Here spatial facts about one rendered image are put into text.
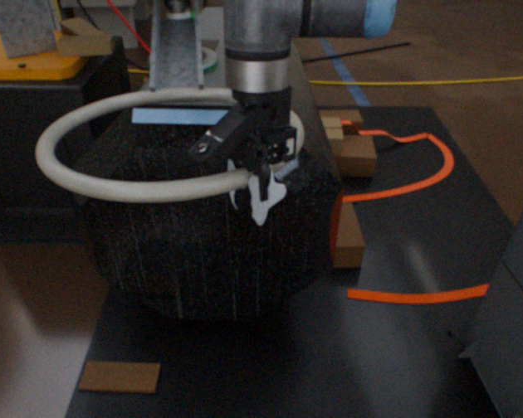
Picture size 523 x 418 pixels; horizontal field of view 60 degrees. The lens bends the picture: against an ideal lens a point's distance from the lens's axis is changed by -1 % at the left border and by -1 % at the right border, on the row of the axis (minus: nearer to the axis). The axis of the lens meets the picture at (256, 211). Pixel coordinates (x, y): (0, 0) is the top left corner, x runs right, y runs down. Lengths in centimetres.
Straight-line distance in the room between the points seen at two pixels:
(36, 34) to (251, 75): 149
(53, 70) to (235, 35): 130
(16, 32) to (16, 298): 103
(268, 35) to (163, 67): 63
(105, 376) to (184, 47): 107
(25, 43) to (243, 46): 150
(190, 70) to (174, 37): 15
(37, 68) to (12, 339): 99
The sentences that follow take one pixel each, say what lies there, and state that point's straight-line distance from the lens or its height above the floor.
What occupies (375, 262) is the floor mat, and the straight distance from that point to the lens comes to 200.
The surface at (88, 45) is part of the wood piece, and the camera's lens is 194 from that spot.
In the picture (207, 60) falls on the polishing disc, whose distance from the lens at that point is 147.
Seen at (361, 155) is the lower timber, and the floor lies 14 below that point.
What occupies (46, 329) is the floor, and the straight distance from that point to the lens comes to 189.
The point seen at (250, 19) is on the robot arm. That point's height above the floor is 122.
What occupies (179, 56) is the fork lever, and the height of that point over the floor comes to 97.
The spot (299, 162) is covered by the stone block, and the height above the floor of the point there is 71.
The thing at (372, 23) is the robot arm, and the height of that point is 121.
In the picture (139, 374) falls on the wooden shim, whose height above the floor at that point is 3.
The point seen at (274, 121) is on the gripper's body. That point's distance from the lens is 68.
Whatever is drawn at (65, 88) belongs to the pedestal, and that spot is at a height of 73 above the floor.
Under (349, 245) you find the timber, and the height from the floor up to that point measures 13.
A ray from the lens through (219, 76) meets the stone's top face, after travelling 141.
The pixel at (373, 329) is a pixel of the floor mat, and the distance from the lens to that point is 176.
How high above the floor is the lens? 137
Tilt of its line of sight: 38 degrees down
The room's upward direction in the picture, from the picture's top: straight up
